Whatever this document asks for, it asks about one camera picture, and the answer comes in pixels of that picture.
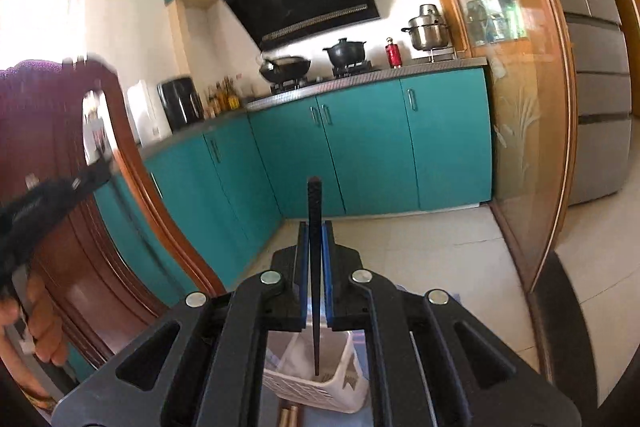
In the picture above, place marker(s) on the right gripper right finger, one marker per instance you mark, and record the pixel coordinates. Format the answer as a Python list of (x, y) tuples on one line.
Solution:
[(430, 361)]

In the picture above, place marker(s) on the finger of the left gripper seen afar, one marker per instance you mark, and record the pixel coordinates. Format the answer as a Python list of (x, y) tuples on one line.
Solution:
[(92, 177)]

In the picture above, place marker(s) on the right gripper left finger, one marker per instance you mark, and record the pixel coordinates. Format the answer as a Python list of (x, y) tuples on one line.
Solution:
[(198, 365)]

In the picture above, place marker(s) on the black chopstick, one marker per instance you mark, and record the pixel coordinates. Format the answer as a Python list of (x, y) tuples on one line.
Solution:
[(314, 188)]

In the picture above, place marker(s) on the person's left hand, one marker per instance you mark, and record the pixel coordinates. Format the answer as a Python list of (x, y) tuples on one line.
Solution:
[(43, 323)]

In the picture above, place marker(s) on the carved wooden chair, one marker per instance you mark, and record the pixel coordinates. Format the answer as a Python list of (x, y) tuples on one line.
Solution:
[(102, 302)]

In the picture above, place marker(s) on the white plastic utensil basket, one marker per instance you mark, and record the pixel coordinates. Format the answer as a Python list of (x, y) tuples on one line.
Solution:
[(333, 382)]

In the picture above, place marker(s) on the black wok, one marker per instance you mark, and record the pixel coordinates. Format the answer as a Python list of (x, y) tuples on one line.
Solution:
[(282, 69)]

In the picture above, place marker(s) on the black clay pot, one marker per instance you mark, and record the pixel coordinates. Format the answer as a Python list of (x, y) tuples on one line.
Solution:
[(346, 53)]

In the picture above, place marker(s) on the grey refrigerator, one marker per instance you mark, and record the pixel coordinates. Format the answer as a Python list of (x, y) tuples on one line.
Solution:
[(603, 98)]

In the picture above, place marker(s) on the red bottle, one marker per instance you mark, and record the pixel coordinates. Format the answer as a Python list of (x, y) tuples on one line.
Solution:
[(392, 53)]

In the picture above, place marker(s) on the steel stock pot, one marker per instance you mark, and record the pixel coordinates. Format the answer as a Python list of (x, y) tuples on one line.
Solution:
[(428, 30)]

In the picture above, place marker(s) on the wooden glass partition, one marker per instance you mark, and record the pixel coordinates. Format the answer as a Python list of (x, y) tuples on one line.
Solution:
[(532, 95)]

